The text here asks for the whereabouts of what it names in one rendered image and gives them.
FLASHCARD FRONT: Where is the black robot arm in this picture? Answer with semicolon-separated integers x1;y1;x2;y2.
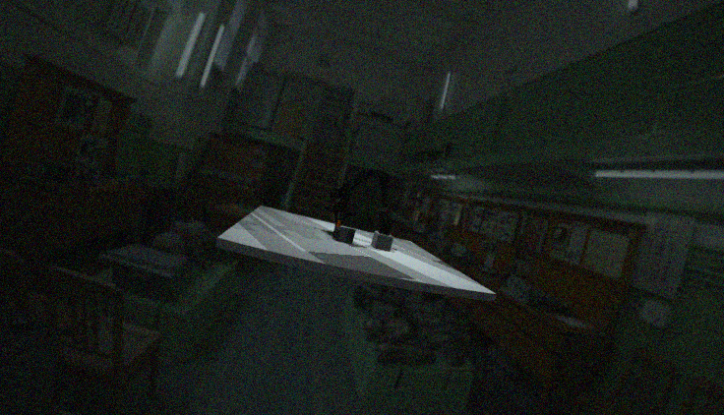
330;169;393;236

